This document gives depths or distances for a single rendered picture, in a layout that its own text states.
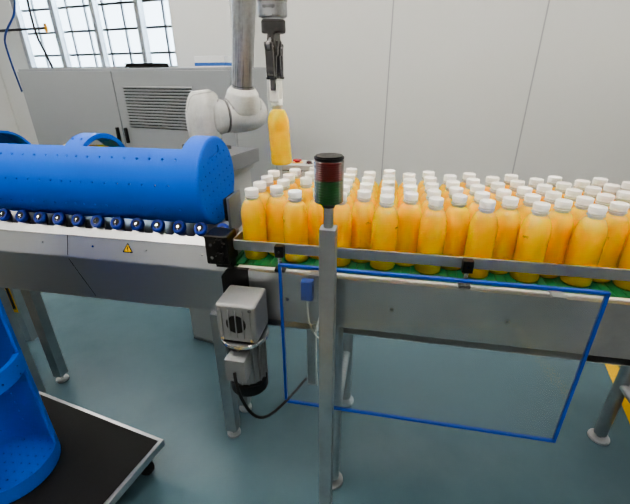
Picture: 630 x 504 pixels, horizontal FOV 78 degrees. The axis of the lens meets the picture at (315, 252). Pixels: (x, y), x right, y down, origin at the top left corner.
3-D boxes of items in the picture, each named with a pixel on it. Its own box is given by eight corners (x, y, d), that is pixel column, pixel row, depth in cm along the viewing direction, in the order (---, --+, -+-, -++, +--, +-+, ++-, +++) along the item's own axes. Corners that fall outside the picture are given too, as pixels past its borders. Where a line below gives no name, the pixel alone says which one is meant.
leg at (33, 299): (62, 374, 200) (22, 267, 173) (72, 376, 199) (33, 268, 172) (53, 382, 195) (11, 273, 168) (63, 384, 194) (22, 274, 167)
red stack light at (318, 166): (316, 174, 85) (316, 156, 84) (345, 175, 84) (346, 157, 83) (311, 181, 80) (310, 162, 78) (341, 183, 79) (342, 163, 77)
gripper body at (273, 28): (265, 21, 123) (267, 53, 126) (256, 17, 115) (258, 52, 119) (288, 20, 121) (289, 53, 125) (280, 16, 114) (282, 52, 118)
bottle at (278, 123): (272, 165, 133) (267, 107, 125) (271, 161, 139) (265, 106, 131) (293, 163, 134) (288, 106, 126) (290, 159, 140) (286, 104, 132)
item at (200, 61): (203, 67, 296) (201, 56, 293) (232, 67, 291) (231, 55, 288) (195, 67, 285) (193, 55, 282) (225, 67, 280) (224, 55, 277)
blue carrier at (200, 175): (41, 190, 161) (10, 121, 146) (239, 202, 146) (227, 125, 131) (-21, 223, 138) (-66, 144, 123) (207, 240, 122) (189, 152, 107)
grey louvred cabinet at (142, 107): (104, 210, 437) (69, 69, 376) (275, 236, 365) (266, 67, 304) (61, 226, 391) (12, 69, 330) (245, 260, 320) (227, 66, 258)
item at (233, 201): (236, 223, 137) (233, 189, 132) (243, 223, 137) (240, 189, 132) (225, 234, 129) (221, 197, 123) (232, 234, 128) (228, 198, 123)
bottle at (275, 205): (264, 249, 123) (260, 192, 115) (283, 244, 126) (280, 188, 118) (275, 257, 117) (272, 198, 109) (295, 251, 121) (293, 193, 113)
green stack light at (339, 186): (317, 196, 88) (316, 174, 85) (345, 197, 86) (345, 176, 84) (311, 205, 82) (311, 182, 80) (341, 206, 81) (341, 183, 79)
